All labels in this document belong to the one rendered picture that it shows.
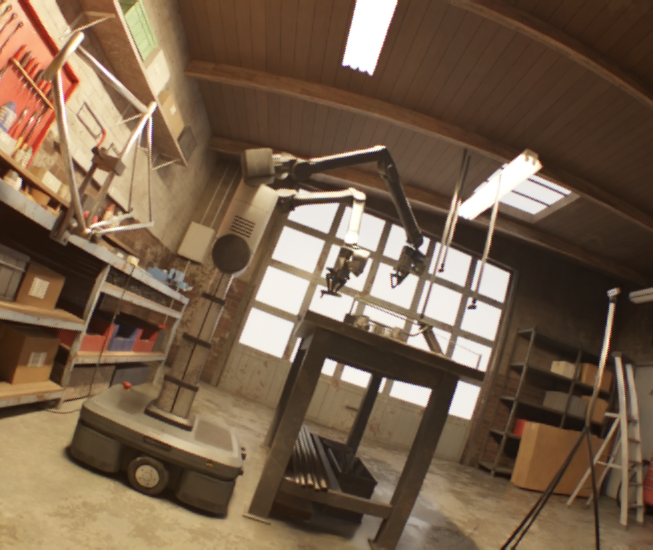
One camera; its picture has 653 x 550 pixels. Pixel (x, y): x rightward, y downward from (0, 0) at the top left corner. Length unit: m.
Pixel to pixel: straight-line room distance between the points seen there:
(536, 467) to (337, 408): 2.53
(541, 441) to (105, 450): 4.42
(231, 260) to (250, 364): 3.33
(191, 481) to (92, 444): 0.39
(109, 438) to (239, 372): 3.47
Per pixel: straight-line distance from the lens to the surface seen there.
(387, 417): 5.04
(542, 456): 4.97
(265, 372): 4.81
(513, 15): 2.61
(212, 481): 1.50
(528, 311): 5.83
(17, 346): 1.78
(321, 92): 3.47
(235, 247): 1.58
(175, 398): 1.63
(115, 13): 2.33
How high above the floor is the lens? 0.70
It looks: 13 degrees up
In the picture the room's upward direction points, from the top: 20 degrees clockwise
